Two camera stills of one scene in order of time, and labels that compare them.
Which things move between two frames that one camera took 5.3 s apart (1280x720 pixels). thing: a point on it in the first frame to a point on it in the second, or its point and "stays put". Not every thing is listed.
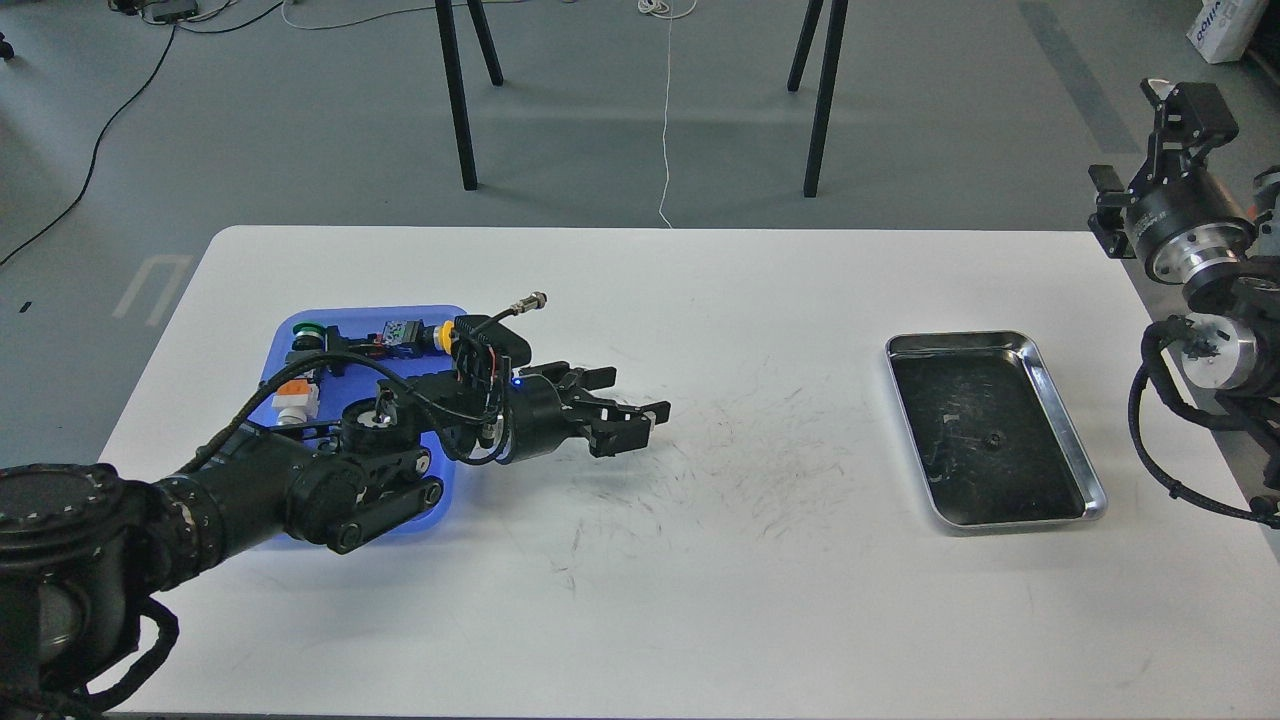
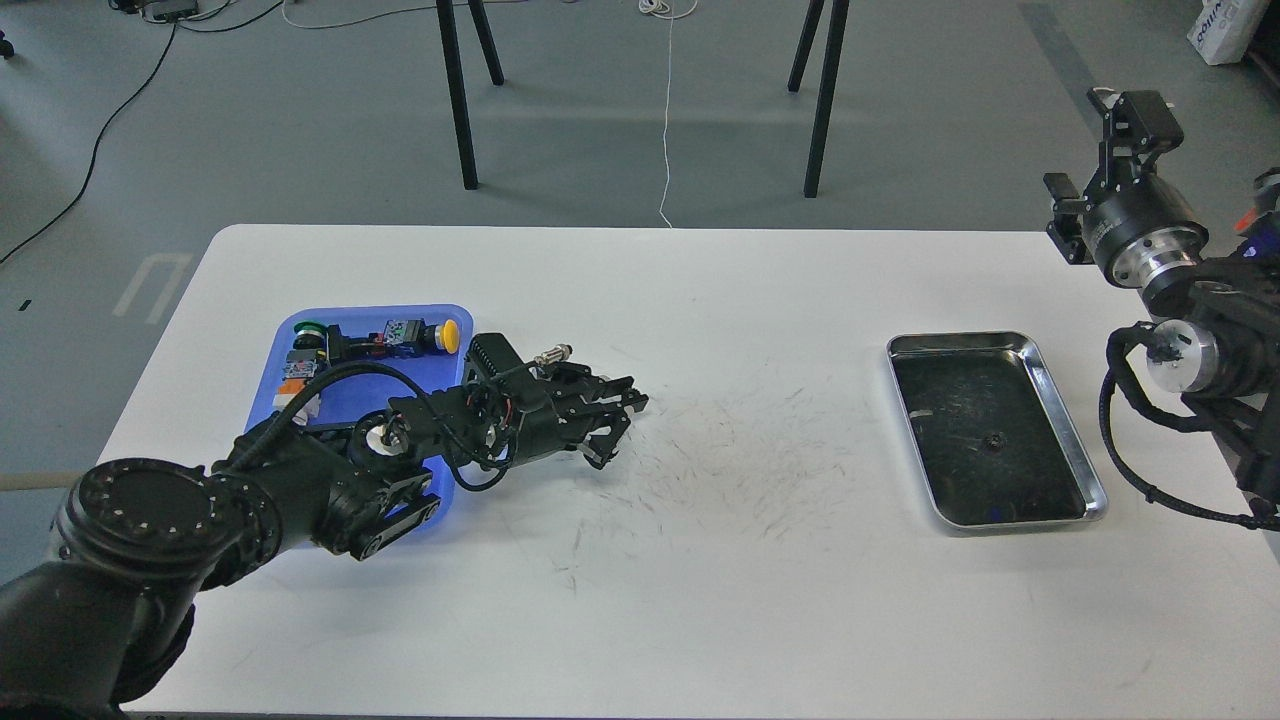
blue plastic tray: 346,380 stays put
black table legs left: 457,81 stays put
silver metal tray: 991,441 stays put
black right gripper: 1182,221 to 1141,230
